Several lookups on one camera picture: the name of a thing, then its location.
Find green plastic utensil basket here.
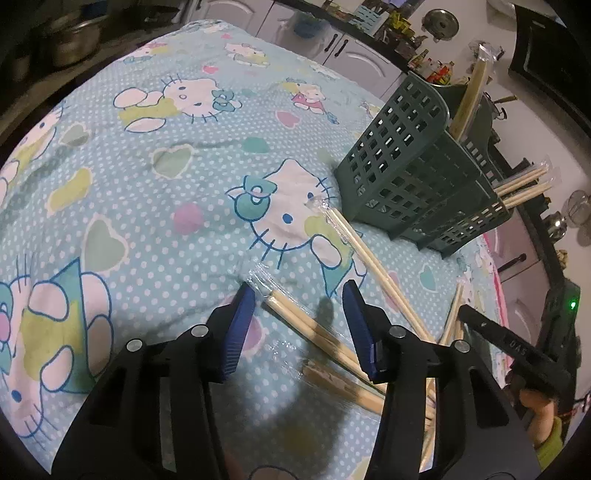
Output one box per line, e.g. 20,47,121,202
333,72,511,259

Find blue knife block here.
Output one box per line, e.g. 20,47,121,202
353,0,384,33

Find hanging steel pot lid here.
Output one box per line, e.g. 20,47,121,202
422,8,460,42

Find steel cooking pot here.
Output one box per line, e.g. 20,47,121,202
48,14,103,69

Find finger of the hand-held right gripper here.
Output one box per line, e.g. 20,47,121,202
456,305,507,348

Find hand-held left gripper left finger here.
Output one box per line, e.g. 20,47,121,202
51,280,257,480

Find person's right hand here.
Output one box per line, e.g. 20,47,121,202
518,390,559,448

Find white lower kitchen cabinets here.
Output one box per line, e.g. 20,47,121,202
203,0,393,97

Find cluster of sauce bottles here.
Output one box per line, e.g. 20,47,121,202
409,48,455,86

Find chopstick pair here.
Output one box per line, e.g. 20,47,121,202
249,272,386,395
501,182,555,208
450,44,502,139
496,160,552,195

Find steel jug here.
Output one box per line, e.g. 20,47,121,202
546,210,570,241

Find wire skimmer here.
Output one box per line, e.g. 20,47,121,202
567,189,591,228

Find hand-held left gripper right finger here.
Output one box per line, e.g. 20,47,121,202
342,279,541,480

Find black range hood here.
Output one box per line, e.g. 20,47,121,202
508,0,591,139

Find person's right forearm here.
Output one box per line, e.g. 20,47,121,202
531,413,566,467

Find blue plastic bag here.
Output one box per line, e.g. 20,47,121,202
293,9,331,40

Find bunch of wooden chopsticks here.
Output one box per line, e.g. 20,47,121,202
300,196,465,462

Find cartoon cat printed blanket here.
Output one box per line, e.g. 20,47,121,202
0,18,509,480

